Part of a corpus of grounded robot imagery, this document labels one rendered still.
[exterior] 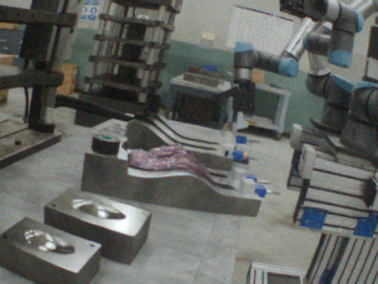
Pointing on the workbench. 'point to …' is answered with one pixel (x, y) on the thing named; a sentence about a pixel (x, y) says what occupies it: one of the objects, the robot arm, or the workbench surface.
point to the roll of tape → (106, 144)
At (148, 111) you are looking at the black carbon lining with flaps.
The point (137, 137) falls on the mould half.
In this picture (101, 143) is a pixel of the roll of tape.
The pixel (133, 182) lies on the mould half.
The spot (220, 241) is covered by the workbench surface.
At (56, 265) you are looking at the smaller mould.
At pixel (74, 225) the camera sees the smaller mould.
